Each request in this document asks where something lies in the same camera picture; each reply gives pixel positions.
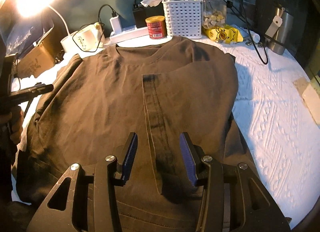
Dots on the white perforated plastic basket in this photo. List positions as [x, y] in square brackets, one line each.
[183, 18]

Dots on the white cartoon mug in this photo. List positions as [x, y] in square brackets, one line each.
[90, 37]

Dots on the cardboard box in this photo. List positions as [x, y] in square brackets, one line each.
[45, 55]

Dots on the tablet screen with plastic bag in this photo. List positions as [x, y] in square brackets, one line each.
[25, 33]

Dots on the black power adapter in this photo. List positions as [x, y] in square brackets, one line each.
[140, 13]

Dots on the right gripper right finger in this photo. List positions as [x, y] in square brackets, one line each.
[233, 197]

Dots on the yellow snack packet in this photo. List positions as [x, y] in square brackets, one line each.
[227, 34]

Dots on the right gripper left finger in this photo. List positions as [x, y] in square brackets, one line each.
[84, 197]

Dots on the red can yellow lid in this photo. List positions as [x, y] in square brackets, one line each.
[156, 27]

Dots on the glass jar white lid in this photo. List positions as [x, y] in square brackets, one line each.
[214, 13]

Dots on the person's left hand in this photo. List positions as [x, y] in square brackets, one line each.
[16, 118]

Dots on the white usb charger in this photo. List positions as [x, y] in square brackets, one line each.
[116, 24]

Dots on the white power strip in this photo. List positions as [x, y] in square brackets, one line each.
[128, 33]

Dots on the dark brown t-shirt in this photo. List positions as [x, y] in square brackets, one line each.
[156, 91]

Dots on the tissue pack box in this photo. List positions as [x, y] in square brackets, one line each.
[309, 92]

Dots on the steel tumbler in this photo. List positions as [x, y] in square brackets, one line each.
[278, 31]

